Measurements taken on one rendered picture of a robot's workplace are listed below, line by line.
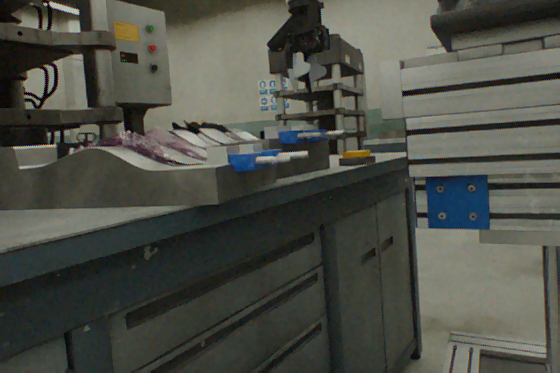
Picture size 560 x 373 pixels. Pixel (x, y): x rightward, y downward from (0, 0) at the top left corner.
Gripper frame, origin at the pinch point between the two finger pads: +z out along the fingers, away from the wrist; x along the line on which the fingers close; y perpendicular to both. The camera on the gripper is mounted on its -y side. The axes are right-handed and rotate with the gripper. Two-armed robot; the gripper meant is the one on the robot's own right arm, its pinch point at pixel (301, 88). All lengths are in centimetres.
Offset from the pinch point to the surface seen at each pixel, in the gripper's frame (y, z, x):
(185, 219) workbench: 9, 23, -48
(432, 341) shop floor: 4, 101, 81
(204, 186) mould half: 11, 18, -46
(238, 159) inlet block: 12.2, 14.9, -39.3
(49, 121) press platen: -79, 1, -24
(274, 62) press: -242, -83, 329
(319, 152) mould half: 2.0, 16.3, 3.3
